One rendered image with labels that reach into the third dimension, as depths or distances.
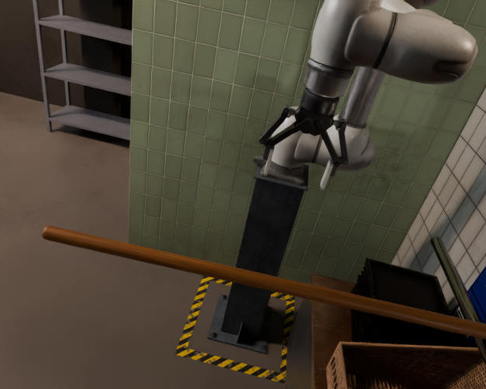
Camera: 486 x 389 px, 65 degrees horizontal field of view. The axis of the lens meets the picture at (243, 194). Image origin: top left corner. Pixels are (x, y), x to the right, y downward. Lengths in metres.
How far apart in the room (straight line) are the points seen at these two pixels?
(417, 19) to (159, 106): 1.46
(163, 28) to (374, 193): 1.33
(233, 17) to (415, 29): 1.17
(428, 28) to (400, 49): 0.06
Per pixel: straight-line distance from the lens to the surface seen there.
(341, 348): 1.36
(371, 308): 0.83
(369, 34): 0.75
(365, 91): 1.39
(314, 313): 1.63
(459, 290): 1.05
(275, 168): 1.53
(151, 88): 2.00
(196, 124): 1.99
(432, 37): 0.77
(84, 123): 3.83
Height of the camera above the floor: 1.75
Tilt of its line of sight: 33 degrees down
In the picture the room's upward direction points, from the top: 12 degrees clockwise
